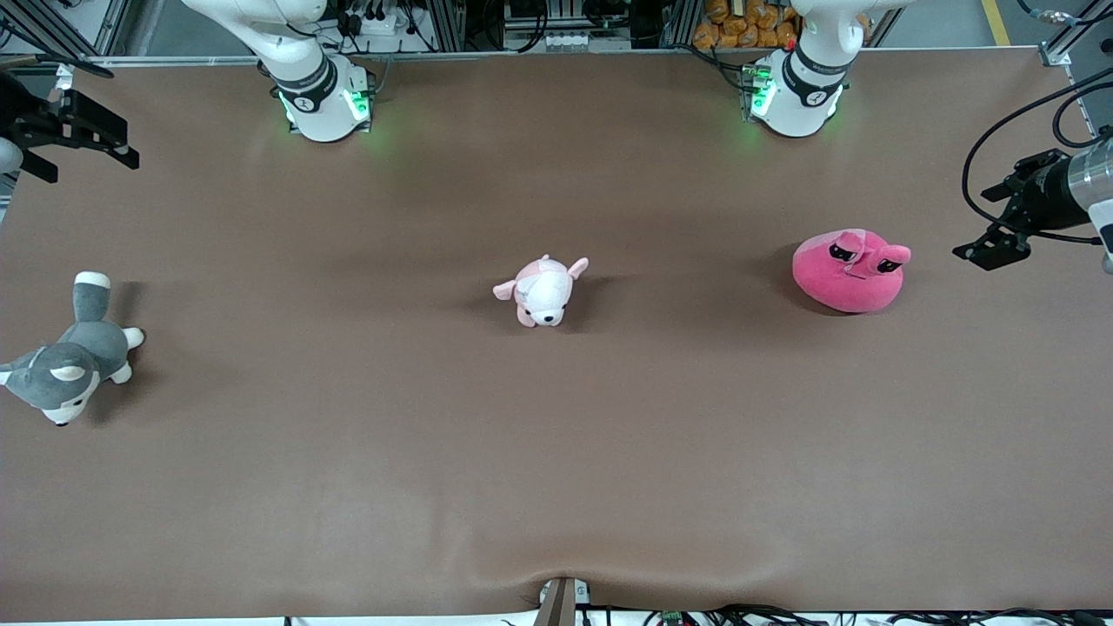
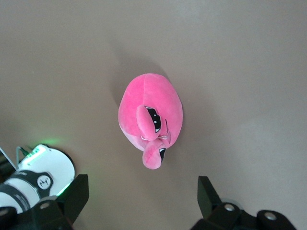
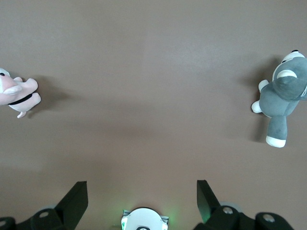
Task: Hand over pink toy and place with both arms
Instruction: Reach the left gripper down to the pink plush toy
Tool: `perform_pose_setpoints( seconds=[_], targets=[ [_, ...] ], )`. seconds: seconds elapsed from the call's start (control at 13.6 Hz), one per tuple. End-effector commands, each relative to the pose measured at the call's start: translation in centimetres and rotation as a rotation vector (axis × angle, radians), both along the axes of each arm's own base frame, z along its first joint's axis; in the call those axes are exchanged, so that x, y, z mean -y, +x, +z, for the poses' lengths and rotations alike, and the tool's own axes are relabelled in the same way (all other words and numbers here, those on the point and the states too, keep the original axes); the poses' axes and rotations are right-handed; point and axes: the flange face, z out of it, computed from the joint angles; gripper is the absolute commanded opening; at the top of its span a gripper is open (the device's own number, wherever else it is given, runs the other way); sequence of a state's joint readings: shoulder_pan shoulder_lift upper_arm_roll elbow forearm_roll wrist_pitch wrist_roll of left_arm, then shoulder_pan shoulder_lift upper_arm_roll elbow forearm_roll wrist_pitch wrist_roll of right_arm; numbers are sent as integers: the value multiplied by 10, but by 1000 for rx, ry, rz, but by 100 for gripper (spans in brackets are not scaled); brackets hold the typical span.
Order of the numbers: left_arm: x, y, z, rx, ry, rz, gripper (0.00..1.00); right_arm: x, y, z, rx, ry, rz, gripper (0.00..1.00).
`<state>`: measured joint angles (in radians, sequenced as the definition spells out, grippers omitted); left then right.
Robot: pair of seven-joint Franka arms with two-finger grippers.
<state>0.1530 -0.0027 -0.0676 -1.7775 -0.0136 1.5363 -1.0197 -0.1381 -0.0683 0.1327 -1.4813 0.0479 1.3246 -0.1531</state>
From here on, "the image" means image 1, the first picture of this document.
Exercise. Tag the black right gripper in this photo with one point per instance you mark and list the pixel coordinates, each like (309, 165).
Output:
(26, 116)

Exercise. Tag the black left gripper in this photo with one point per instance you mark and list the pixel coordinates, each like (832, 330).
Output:
(1041, 195)

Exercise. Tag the round hot pink plush toy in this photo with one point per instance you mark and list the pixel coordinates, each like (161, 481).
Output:
(848, 283)

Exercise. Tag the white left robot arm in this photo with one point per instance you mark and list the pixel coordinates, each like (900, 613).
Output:
(796, 109)

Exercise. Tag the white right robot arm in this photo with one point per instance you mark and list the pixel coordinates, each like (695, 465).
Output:
(317, 117)

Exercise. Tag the grey white husky plush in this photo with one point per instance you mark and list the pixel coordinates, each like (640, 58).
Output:
(78, 356)

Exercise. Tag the orange packaged snacks pile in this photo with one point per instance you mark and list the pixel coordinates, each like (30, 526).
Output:
(739, 30)

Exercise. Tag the white power strip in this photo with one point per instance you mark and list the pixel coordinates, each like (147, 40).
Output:
(383, 24)

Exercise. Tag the white terminal block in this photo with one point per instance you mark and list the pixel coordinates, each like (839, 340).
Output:
(574, 40)

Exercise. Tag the pale pink dog plush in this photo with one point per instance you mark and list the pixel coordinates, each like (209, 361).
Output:
(543, 291)

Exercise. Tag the aluminium corner frame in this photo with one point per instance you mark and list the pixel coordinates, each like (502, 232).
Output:
(1056, 54)
(52, 22)

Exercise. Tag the silver table edge rail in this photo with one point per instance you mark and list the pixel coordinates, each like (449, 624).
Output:
(174, 60)

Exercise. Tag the aluminium frame post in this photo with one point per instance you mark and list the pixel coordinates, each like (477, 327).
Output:
(445, 26)

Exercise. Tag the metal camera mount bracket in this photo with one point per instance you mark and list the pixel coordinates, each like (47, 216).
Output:
(561, 604)

